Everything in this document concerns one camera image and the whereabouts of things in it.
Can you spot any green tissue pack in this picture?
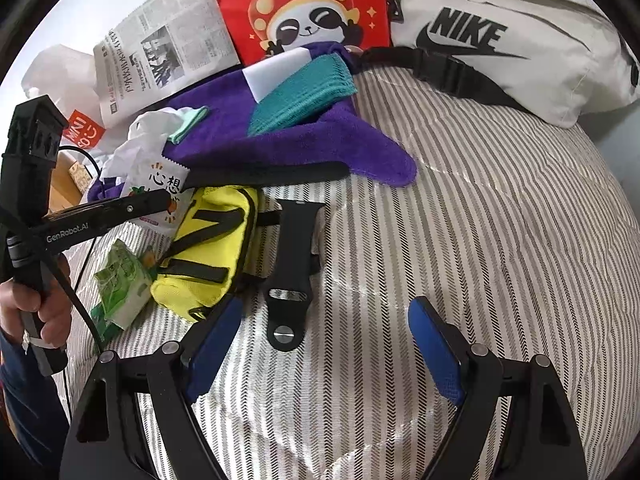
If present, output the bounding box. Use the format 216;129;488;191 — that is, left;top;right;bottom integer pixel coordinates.
90;240;152;344

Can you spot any black watch strap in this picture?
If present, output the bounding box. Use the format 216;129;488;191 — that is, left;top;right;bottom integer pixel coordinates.
262;198;327;352

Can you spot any yellow mesh pouch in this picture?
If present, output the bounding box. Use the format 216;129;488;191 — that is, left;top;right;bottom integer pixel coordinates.
151;185;260;323

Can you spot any strawberry snack packet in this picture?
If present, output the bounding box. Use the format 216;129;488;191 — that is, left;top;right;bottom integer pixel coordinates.
119;152;194;236

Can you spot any white cloth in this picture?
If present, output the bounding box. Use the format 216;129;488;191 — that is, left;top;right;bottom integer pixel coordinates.
101;106;209;179

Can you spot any white sponge block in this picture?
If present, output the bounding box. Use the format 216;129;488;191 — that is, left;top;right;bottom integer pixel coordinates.
242;47;312;103

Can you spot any teal ribbed cloth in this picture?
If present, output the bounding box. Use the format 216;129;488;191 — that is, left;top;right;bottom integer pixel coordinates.
247;53;357;136

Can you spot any dark blue sleeve forearm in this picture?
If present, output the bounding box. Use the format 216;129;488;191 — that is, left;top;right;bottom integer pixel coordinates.
1;333;70;476

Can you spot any left hand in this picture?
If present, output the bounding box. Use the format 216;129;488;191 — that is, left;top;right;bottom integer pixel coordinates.
0;280;72;348

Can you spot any wooden side table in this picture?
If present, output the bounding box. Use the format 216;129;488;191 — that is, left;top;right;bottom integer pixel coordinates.
49;151;89;212

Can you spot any patterned book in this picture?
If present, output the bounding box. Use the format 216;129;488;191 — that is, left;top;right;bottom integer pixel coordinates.
68;162;94;195

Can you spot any white Miniso plastic bag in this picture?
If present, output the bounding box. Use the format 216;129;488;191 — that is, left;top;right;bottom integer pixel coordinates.
22;44;127;164

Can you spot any striped bed cover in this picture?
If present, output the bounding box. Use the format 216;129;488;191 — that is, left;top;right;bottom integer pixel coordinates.
64;66;640;480

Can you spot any purple towel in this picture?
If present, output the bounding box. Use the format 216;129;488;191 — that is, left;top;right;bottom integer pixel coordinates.
86;41;419;204

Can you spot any folded newspaper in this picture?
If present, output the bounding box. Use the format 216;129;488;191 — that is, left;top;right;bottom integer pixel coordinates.
93;0;240;128

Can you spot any red panda paper bag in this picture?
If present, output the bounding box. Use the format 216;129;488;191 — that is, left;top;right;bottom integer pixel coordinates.
217;0;390;65

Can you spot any white Nike waist bag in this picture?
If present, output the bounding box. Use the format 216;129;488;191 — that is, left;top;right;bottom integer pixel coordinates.
362;0;639;128

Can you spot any black cable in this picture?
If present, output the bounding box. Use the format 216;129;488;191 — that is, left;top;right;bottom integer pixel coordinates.
0;144;106;354

